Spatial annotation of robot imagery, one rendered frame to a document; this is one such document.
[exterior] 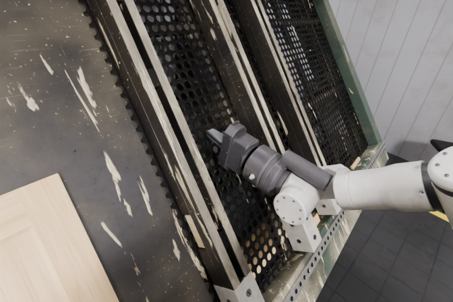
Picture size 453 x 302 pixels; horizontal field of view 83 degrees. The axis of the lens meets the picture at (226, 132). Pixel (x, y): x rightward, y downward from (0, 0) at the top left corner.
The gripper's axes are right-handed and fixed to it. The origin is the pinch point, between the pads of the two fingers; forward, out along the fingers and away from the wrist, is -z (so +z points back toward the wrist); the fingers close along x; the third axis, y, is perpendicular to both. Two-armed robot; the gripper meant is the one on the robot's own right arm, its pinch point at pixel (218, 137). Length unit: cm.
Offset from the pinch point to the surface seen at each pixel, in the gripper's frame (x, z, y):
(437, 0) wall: 42, 7, -299
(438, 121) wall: -62, 65, -295
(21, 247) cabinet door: -3.8, -1.6, 40.0
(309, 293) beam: -37, 35, -9
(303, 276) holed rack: -32.0, 31.2, -8.4
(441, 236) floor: -113, 101, -184
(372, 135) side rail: -28, 25, -106
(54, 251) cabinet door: -5.6, 0.5, 36.9
